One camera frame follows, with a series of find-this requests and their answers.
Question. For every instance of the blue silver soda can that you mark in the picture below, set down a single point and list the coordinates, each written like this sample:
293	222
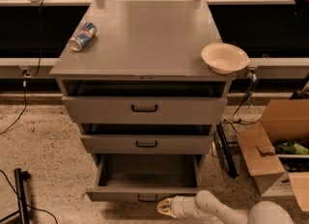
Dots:
81	39

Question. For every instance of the green bag in box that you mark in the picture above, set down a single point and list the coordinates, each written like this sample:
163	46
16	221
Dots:
290	147

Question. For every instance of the black stand leg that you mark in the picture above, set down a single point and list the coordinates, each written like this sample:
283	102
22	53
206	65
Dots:
19	209

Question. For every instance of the grey drawer cabinet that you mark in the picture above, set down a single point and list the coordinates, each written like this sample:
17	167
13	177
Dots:
142	41

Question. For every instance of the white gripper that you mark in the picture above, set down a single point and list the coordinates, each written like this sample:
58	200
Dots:
179	205

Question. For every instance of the black bar on floor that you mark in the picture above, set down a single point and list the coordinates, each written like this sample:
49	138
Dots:
232	171

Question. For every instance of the white bowl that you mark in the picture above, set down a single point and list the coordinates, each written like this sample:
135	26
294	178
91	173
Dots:
224	58

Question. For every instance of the grey bottom drawer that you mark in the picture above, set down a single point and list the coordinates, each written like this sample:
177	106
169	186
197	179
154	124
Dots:
144	177

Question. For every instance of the grey drawer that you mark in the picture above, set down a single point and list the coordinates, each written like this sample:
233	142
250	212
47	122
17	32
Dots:
144	177
147	139
146	102

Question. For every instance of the grey middle drawer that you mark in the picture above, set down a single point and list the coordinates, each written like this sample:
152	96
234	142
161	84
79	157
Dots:
147	139

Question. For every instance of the brown cardboard box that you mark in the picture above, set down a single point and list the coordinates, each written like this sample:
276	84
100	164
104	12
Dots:
282	119

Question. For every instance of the grey top drawer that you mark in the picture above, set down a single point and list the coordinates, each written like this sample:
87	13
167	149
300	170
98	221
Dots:
146	102

